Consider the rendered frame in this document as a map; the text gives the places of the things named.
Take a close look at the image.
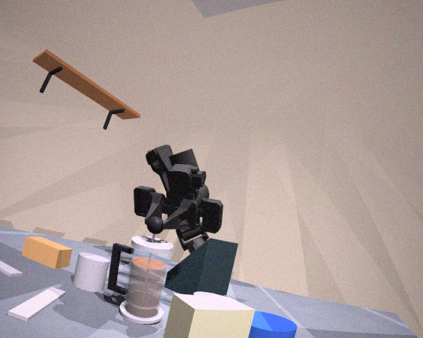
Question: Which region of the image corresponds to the glass french press with black handle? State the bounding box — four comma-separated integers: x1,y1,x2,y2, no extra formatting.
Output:
107,217,173,324

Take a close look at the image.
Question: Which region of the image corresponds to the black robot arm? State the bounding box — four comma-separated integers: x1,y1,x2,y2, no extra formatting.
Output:
146,145,209,254

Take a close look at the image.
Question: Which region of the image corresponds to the blue cylinder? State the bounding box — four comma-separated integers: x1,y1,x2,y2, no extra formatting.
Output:
248,311,297,338

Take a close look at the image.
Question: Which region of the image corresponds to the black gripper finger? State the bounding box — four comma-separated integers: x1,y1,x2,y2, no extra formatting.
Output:
161,199,197,230
145,192,162,224

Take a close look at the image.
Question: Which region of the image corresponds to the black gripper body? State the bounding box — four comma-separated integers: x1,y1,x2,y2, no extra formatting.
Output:
133,185,223,234

